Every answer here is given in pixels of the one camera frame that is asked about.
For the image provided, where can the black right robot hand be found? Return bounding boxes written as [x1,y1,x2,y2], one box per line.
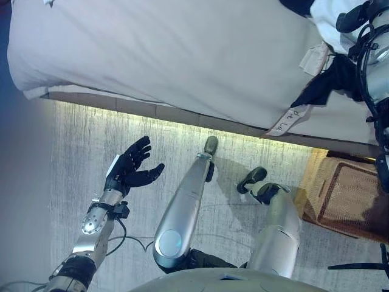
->
[336,0,374,33]

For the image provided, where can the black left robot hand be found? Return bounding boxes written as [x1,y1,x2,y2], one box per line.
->
[103,136,165,195]

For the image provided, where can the white garment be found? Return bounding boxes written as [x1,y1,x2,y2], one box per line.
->
[309,0,365,57]

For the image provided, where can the black garment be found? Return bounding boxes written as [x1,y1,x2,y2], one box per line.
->
[279,0,365,107]

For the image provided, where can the beige garment with lettered ribbon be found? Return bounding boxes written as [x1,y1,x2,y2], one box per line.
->
[263,42,335,139]

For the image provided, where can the beige covered bed mattress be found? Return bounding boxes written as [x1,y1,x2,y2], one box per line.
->
[5,0,389,147]

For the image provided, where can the wicker laundry basket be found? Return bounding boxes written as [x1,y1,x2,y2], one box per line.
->
[299,156,389,244]

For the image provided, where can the grey striped rug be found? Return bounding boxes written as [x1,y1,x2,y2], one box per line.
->
[39,100,389,292]

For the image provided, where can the silver left robot leg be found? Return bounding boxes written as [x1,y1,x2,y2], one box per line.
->
[151,151,216,273]

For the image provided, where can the silver robot leg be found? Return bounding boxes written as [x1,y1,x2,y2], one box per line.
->
[151,151,216,273]
[246,182,301,279]

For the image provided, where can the dark right robot foot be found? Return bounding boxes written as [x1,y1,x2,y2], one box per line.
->
[236,166,268,194]

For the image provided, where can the grey robot torso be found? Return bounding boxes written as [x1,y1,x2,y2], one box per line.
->
[133,267,308,292]

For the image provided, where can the silver right robot leg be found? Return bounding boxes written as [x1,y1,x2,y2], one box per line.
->
[246,182,301,279]

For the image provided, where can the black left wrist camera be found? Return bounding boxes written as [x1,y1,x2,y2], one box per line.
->
[114,200,131,220]

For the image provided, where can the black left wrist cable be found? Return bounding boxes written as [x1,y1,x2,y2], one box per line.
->
[105,217,153,256]

